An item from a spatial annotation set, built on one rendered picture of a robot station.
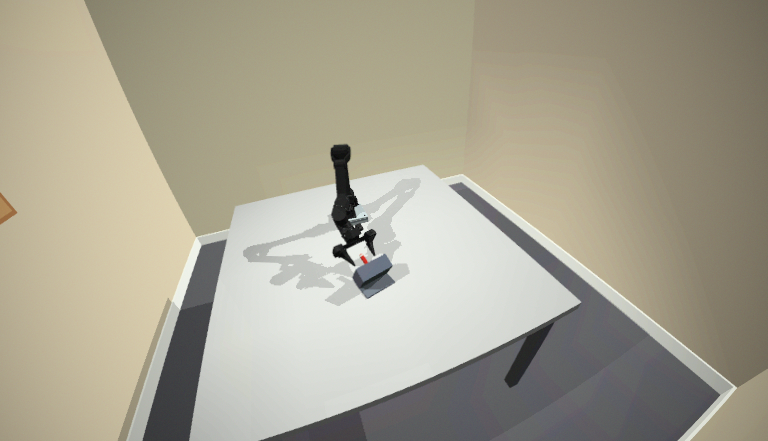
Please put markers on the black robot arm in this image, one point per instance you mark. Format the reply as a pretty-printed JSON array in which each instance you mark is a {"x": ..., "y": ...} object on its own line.
[{"x": 343, "y": 208}]

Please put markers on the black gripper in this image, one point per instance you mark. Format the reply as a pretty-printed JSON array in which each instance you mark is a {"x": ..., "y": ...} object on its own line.
[{"x": 340, "y": 250}]

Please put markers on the grey sloped panel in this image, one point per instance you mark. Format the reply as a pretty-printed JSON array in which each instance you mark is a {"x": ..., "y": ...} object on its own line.
[{"x": 372, "y": 276}]

